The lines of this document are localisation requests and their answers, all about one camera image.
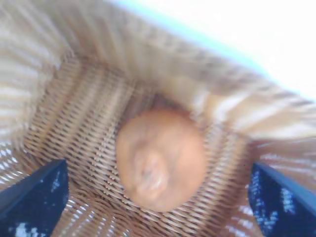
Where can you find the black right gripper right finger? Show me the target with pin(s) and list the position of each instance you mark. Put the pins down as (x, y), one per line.
(284, 205)

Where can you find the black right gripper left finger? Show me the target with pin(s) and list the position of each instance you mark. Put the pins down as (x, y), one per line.
(32, 202)

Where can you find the orange fruit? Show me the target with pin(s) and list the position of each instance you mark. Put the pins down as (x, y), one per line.
(160, 160)

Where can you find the woven wicker basket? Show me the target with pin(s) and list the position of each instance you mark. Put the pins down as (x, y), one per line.
(81, 111)

